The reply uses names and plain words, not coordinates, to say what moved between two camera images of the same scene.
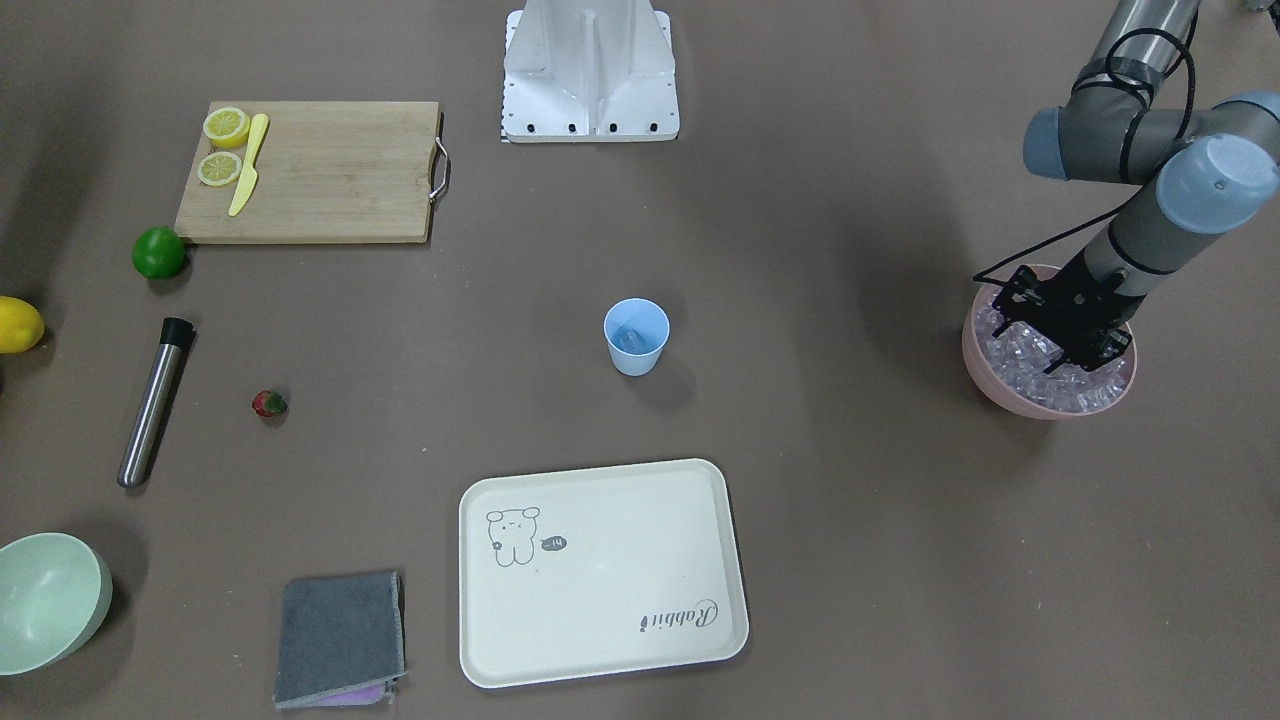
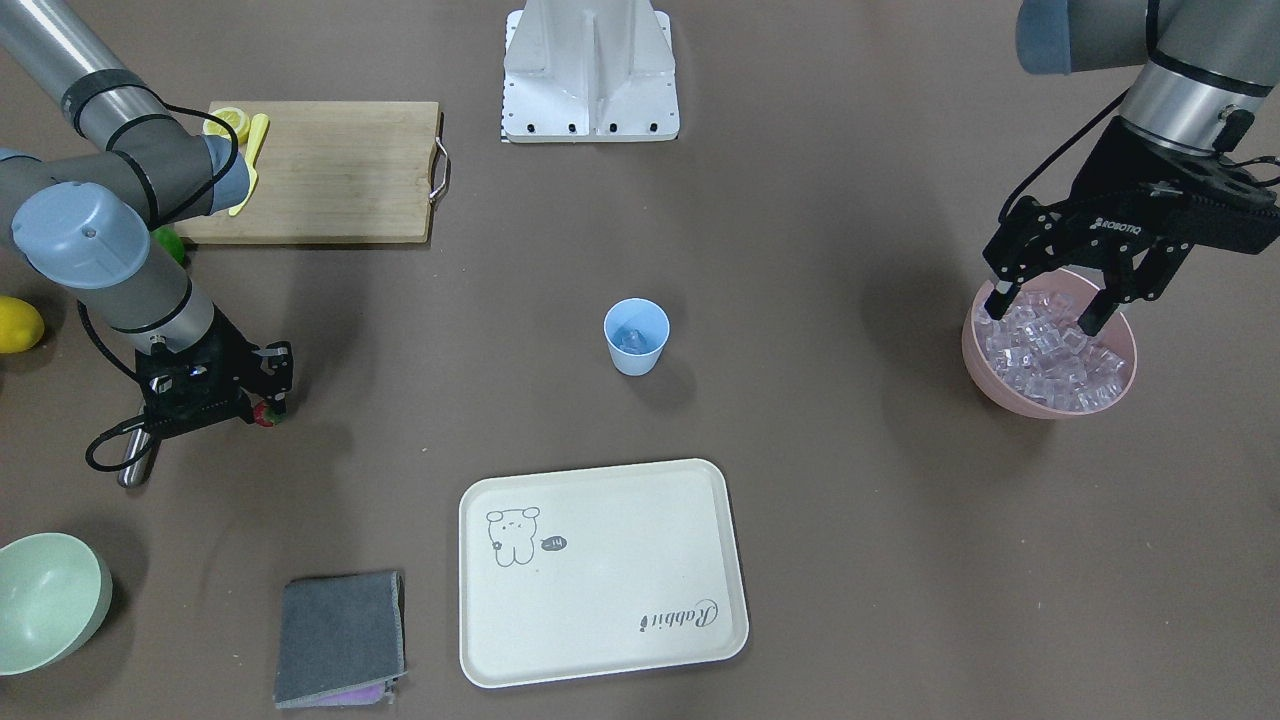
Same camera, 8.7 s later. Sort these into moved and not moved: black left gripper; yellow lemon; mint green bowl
Moved: black left gripper
Not moved: mint green bowl; yellow lemon
